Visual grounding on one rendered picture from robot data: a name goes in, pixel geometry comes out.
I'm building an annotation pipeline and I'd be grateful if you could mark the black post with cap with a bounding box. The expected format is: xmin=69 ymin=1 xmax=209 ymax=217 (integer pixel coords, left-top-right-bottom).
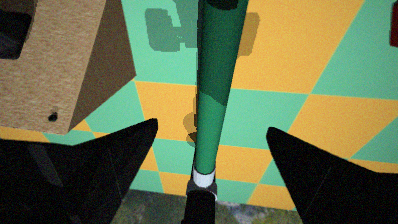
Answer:
xmin=181 ymin=190 xmax=215 ymax=224

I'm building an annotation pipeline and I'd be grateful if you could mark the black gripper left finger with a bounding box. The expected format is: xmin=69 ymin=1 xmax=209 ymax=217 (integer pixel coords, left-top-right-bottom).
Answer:
xmin=0 ymin=118 xmax=158 ymax=224

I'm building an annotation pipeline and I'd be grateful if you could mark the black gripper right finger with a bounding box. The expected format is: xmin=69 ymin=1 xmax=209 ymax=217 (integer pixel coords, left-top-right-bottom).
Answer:
xmin=266 ymin=127 xmax=398 ymax=224

